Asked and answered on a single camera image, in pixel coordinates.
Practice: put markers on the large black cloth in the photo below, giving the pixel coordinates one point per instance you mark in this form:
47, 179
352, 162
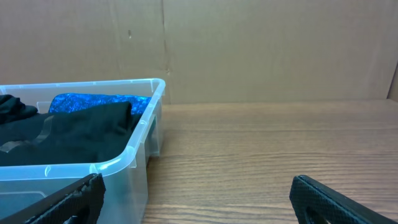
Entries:
96, 134

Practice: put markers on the clear plastic storage bin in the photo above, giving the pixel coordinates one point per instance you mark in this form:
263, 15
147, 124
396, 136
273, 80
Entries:
125, 177

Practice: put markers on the blue sparkly fabric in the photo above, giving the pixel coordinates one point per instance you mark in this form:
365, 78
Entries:
70, 102

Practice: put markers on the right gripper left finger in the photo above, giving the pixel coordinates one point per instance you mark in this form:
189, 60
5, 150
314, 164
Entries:
79, 203

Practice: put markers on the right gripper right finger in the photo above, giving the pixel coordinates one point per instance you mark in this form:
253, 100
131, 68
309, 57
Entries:
315, 203

